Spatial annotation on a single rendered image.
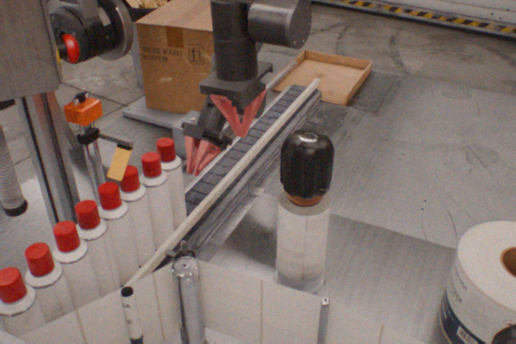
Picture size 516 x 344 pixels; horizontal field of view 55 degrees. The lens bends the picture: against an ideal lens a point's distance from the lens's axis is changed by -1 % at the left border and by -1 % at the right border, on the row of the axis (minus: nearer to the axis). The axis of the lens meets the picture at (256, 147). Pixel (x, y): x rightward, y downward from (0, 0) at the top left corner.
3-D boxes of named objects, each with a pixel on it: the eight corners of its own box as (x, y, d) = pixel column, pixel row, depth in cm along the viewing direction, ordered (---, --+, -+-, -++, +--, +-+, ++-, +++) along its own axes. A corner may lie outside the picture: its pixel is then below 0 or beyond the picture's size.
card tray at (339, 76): (346, 106, 158) (347, 94, 156) (270, 90, 167) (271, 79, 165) (371, 71, 180) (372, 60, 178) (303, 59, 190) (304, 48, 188)
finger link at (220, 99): (275, 125, 76) (274, 68, 71) (255, 148, 70) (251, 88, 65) (235, 118, 78) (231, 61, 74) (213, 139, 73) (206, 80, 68)
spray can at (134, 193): (141, 272, 92) (125, 183, 81) (122, 259, 95) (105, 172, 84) (162, 256, 95) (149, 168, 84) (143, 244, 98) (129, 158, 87)
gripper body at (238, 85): (274, 75, 72) (273, 24, 68) (242, 105, 64) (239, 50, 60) (234, 68, 74) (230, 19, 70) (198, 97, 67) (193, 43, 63)
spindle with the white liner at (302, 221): (314, 303, 86) (326, 159, 70) (266, 285, 89) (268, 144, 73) (330, 268, 93) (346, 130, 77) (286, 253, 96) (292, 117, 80)
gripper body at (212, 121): (219, 141, 103) (231, 108, 104) (178, 129, 107) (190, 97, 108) (231, 148, 109) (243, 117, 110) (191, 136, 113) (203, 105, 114)
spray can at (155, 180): (168, 254, 96) (156, 167, 85) (143, 248, 97) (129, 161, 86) (180, 237, 100) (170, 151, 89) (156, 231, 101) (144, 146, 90)
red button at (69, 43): (54, 42, 63) (78, 38, 64) (48, 33, 65) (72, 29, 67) (60, 70, 65) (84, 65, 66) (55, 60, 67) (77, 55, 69)
